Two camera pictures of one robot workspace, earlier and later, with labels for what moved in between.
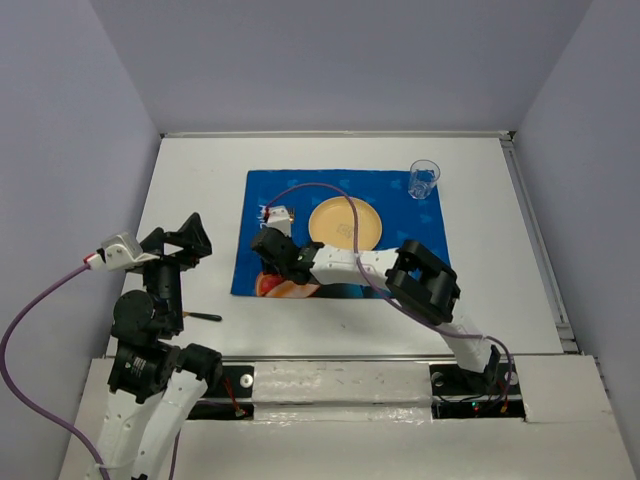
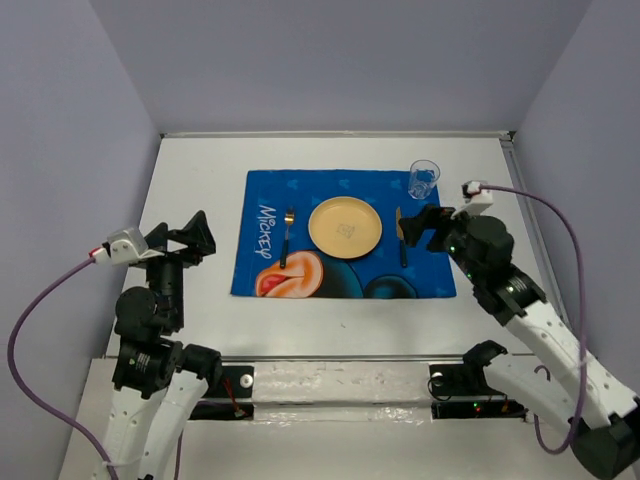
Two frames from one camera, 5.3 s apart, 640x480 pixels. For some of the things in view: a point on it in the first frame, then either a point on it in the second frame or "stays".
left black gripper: [192, 233] stays
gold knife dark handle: [215, 318] to [400, 237]
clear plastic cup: [423, 175] stays
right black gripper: [284, 236] to [414, 225]
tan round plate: [331, 223] stays
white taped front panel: [342, 391] stays
